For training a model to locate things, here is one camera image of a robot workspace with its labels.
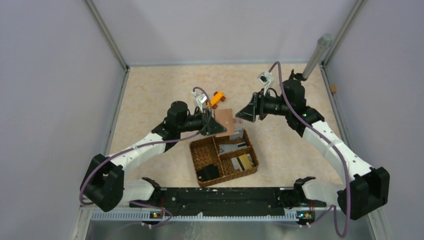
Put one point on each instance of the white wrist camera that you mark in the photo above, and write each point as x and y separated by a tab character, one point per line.
267	79
199	100

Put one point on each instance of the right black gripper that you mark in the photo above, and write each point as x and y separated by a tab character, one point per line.
256	106

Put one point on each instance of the grey metal pole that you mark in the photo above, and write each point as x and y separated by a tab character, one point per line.
323	43

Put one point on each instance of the small brown wall object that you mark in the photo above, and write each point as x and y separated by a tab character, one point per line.
332	88

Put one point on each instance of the yellow toy brick car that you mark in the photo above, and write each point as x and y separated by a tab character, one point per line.
217	98

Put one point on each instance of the brown woven divided basket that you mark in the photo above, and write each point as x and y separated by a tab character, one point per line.
206	151

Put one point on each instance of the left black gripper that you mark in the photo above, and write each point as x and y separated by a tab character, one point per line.
210	127

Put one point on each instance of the brown leather card holder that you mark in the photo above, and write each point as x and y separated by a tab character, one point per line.
227	119

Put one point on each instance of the black mini tripod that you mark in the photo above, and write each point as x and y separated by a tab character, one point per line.
297	76

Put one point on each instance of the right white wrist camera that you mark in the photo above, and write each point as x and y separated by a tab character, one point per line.
267	79

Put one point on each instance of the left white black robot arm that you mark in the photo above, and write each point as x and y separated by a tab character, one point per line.
104	182

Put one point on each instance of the grey card in basket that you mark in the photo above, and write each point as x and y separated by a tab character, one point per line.
226	148

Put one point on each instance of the black box in basket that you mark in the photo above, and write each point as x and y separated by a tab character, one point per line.
208	173

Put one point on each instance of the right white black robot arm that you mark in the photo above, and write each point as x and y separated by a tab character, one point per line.
363	188

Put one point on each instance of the grey striped card beside gold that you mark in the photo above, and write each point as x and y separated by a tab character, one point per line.
235	163

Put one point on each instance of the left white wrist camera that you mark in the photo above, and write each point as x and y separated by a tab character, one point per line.
199	100

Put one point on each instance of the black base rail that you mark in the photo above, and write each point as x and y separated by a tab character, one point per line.
226	201

